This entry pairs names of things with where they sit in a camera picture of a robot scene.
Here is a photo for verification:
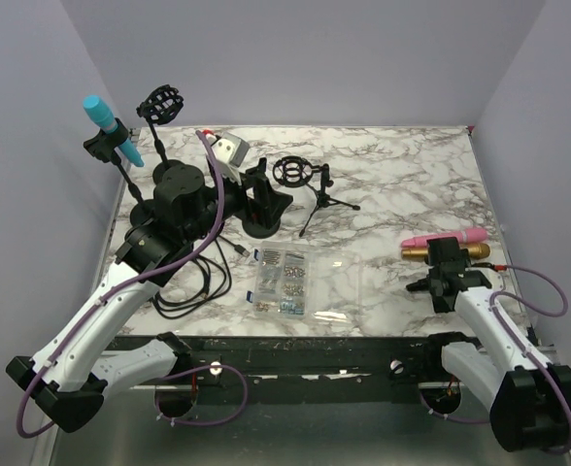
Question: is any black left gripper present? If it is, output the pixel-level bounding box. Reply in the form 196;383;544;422
185;164;292;244

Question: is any black microphone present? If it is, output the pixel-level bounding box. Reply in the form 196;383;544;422
405;278;431;293

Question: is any black tripod shock-mount stand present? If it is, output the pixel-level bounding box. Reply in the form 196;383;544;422
272;155;360;238

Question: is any gold microphone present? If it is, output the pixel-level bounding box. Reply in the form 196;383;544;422
401;243;490;262

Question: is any pink microphone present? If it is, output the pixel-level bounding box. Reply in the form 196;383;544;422
400;227;488;249

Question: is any black shock-mount round-base stand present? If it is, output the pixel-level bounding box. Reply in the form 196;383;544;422
136;84;185;185

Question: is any black clip round-base stand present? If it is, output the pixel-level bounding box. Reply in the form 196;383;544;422
82;123;160;227

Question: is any blue microphone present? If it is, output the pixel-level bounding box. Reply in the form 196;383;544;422
83;95;144;167

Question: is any black round-base mic stand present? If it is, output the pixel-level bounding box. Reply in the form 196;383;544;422
241;214;281;239

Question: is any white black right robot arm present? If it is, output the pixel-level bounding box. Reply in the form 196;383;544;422
421;238;571;454

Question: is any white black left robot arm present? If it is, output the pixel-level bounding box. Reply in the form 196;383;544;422
6;158;293;438

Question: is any clear plastic screw box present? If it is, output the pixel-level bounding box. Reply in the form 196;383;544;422
246;242;362;326

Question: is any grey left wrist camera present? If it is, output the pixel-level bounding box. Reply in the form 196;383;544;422
204;130;250;185

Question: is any black usb cable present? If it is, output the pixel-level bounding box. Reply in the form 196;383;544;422
151;227;251;320

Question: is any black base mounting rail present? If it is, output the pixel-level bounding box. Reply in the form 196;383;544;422
74;332;542;407

